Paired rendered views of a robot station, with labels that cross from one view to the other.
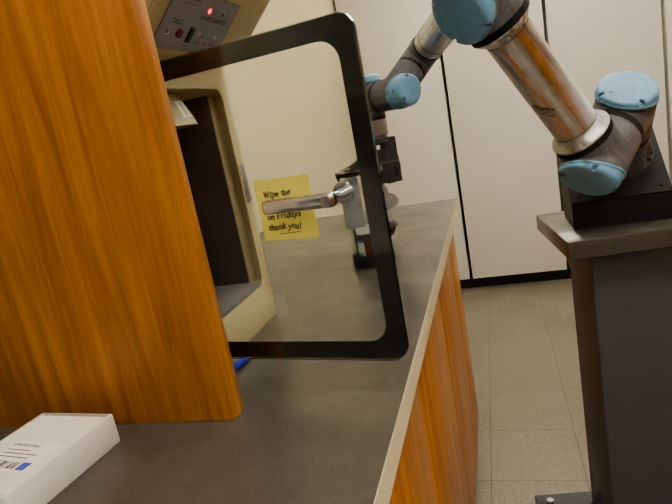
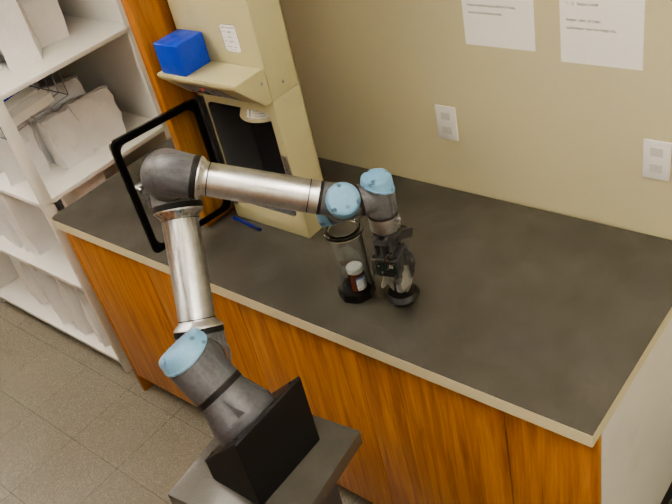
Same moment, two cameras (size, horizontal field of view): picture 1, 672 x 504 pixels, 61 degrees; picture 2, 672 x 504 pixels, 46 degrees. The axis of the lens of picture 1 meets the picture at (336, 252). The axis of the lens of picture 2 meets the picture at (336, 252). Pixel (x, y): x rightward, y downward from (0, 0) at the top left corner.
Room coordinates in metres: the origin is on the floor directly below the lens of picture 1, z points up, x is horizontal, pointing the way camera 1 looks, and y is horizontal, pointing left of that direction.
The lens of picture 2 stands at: (2.11, -1.58, 2.32)
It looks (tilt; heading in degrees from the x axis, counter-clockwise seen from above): 36 degrees down; 120
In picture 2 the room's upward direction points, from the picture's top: 14 degrees counter-clockwise
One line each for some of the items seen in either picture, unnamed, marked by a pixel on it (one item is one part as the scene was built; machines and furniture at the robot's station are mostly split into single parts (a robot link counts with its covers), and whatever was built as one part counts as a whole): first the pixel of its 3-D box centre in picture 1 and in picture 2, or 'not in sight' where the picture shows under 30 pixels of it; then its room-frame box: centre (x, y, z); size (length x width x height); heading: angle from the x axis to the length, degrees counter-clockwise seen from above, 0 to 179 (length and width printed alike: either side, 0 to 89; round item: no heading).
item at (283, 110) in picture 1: (267, 210); (174, 177); (0.69, 0.07, 1.19); 0.30 x 0.01 x 0.40; 64
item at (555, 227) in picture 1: (620, 225); (266, 467); (1.29, -0.68, 0.92); 0.32 x 0.32 x 0.04; 80
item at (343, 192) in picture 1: (307, 200); not in sight; (0.64, 0.02, 1.20); 0.10 x 0.05 x 0.03; 64
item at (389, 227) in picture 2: (372, 130); (385, 221); (1.46, -0.15, 1.24); 0.08 x 0.08 x 0.05
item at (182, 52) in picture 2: not in sight; (182, 52); (0.81, 0.15, 1.56); 0.10 x 0.10 x 0.09; 73
